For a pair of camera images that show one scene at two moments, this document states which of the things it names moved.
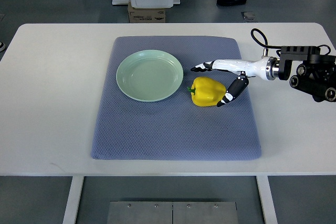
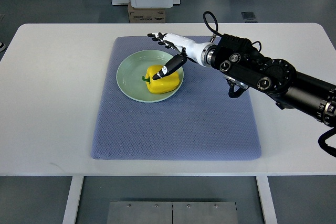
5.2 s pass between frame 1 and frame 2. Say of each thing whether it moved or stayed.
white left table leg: stayed
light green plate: stayed
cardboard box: stayed
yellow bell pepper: moved
